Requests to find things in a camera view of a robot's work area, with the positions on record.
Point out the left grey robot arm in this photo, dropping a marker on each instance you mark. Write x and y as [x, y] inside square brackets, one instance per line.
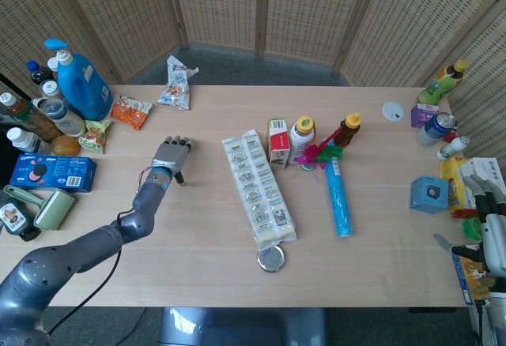
[79, 247]

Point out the green spiky ball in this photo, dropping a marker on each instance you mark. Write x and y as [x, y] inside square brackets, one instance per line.
[472, 229]

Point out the woven folding screen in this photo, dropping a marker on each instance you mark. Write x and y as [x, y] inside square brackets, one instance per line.
[221, 6]

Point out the small white green bottle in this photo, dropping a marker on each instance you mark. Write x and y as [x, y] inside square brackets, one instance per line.
[452, 148]

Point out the white blue snack bag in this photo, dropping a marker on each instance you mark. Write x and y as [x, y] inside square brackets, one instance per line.
[176, 87]

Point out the bottle with white cap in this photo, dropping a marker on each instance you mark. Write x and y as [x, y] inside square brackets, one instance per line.
[53, 65]

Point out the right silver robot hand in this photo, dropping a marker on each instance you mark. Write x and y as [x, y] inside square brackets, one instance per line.
[494, 243]

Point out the clear jar white lid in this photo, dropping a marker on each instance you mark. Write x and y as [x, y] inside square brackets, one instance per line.
[50, 88]

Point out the colourful feather shuttlecock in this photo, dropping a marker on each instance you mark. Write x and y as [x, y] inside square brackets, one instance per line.
[316, 154]

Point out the dark bottle blue cap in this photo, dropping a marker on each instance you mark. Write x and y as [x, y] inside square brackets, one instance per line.
[38, 71]

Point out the blue drink can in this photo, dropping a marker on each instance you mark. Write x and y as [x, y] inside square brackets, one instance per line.
[435, 126]

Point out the blue plastic wrap roll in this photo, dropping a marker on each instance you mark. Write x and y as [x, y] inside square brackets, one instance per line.
[338, 200]

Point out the clear bottle grey lid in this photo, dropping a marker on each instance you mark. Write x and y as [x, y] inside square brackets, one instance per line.
[59, 115]

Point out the white barcode box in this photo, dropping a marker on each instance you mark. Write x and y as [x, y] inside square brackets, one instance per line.
[482, 168]

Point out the blue detergent pump bottle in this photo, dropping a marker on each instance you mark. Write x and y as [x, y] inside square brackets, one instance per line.
[85, 89]

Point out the white table grommet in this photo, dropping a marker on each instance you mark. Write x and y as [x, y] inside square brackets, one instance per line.
[393, 111]

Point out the long white sponge pack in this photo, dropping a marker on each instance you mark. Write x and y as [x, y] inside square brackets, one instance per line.
[257, 188]

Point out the blue edged picture box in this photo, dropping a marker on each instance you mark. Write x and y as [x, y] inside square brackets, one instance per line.
[470, 279]

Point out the white bottle yellow cap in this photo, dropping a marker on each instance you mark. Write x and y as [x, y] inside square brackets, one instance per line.
[302, 136]

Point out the green lint roller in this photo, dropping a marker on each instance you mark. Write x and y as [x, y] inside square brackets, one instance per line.
[51, 207]

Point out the green tea bottle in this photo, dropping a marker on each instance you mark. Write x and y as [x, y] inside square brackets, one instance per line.
[440, 83]

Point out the dark bottle heart label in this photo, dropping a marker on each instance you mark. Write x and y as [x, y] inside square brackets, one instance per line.
[12, 219]

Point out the red white drink carton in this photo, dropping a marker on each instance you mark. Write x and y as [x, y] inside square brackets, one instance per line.
[278, 144]

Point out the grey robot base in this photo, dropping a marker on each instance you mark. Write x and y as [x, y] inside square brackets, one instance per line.
[241, 326]

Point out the orange snack packet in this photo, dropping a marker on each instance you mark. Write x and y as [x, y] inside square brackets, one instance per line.
[130, 113]

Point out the green snack packet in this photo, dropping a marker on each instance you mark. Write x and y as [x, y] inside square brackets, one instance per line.
[95, 134]

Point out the blue cookie box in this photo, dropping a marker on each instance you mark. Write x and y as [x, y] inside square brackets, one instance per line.
[51, 172]

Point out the round metal tin lid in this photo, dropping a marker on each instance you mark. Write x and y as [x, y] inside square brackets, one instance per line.
[271, 258]

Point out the purple carton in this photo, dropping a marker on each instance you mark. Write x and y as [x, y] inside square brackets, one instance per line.
[423, 116]

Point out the brown tea bottle white cap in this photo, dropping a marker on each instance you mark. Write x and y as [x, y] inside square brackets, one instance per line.
[23, 115]

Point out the yellow snack bag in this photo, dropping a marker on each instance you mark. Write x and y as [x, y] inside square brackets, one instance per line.
[450, 176]

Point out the light blue cube box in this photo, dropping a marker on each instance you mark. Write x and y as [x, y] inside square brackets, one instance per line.
[429, 195]

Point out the small red cap item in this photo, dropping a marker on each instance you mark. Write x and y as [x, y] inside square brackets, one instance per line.
[450, 137]

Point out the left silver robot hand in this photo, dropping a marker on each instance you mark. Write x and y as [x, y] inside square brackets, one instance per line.
[170, 156]

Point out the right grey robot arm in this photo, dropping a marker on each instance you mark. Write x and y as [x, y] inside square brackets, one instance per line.
[494, 322]

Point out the honey bottle yellow cap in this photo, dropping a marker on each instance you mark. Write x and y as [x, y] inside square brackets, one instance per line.
[348, 130]

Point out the red plastic toy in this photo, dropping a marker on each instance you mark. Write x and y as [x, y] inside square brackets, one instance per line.
[460, 214]

